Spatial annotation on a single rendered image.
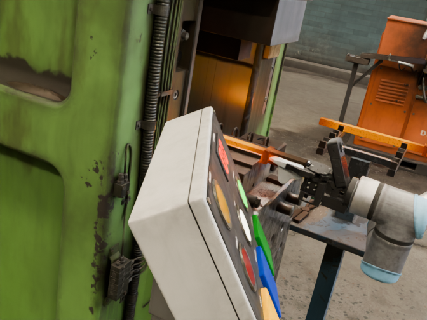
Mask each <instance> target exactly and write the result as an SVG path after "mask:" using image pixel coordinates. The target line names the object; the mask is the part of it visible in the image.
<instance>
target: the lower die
mask: <svg viewBox="0 0 427 320"><path fill-rule="evenodd" d="M223 135H227V136H229V137H233V138H236V139H239V140H243V141H245V142H248V143H252V144H255V145H258V146H261V147H264V148H268V147H266V146H264V145H260V144H257V143H254V142H250V141H248V140H244V139H241V138H238V137H234V136H231V135H228V134H225V133H223ZM227 146H228V149H229V151H230V153H231V156H232V158H233V161H234V164H235V166H236V169H237V172H238V174H239V176H240V180H241V182H242V184H243V188H244V189H245V192H246V193H248V192H250V191H251V190H252V189H253V188H254V187H255V186H256V185H257V184H259V183H260V182H261V181H263V180H264V179H265V178H266V177H267V176H268V175H269V170H270V166H271V164H269V163H267V164H263V163H261V162H262V154H258V153H256V152H252V151H249V150H246V149H242V148H240V147H236V146H234V145H230V144H228V143H227ZM253 184H254V186H253ZM252 186H253V187H252Z"/></svg>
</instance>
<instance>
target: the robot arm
mask: <svg viewBox="0 0 427 320"><path fill-rule="evenodd" d="M327 150H328V153H329V156H330V161H331V165H332V168H331V167H330V166H327V165H325V164H322V163H318V162H316V161H313V160H310V159H307V160H308V163H307V164H306V167H304V166H303V165H302V164H299V163H295V162H293V161H289V160H287V159H283V158H280V157H277V156H273V157H270V158H269V160H271V161H272V162H274V163H275V164H277V165H278V181H279V182H280V183H282V184H286V183H287V182H288V181H289V180H290V179H294V180H301V179H302V178H303V177H304V181H303V183H302V184H301V188H300V193H299V197H298V199H299V200H301V201H304V202H306V203H309V204H312V205H314V206H317V207H319V205H322V206H325V207H327V208H330V209H332V210H335V211H338V212H340V213H343V214H345V211H346V210H347V209H348V206H349V212H350V213H352V214H355V215H358V216H360V217H363V218H366V219H368V220H369V221H368V222H367V240H366V249H365V254H364V256H363V259H361V265H360V268H361V270H362V271H363V273H364V274H366V275H367V276H369V277H370V278H372V279H374V280H376V281H379V282H382V283H388V284H391V283H395V282H397V281H398V279H399V277H400V276H401V275H402V270H403V267H404V265H405V263H406V260H407V257H408V256H409V253H410V250H411V248H412V245H413V244H414V241H415V238H416V239H422V238H423V235H424V233H425V232H426V231H427V192H425V193H423V194H421V195H417V194H413V193H410V192H407V191H404V190H402V189H398V188H396V187H392V186H390V185H387V184H385V183H382V182H379V181H377V180H373V179H371V178H368V177H365V176H362V177H361V178H360V180H359V178H356V177H353V178H352V180H350V177H349V171H348V165H347V162H346V156H345V153H344V144H343V141H342V138H340V137H338V138H332V139H331V140H329V141H328V142H327ZM302 158H303V157H302ZM303 159H306V158H303ZM309 196H311V199H314V202H313V203H311V202H309V201H306V200H304V199H303V198H308V197H309Z"/></svg>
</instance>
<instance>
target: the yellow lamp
mask: <svg viewBox="0 0 427 320"><path fill-rule="evenodd" d="M216 189H217V196H218V198H219V202H220V206H221V208H222V212H223V214H224V216H225V218H226V220H227V222H228V223H230V217H229V211H228V208H227V204H226V200H225V199H224V196H223V193H222V191H221V189H220V187H219V186H218V185H216Z"/></svg>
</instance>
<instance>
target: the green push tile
mask: <svg viewBox="0 0 427 320"><path fill-rule="evenodd" d="M252 219H253V225H254V236H255V240H256V242H257V245H258V246H260V247H261V248H262V250H263V252H264V256H265V257H266V260H267V263H268V265H269V268H270V271H271V273H272V275H273V276H274V275H275V273H274V268H273V261H272V257H271V250H270V248H269V245H268V242H267V240H266V237H265V235H264V232H263V229H262V227H261V224H260V221H259V219H258V217H257V215H252Z"/></svg>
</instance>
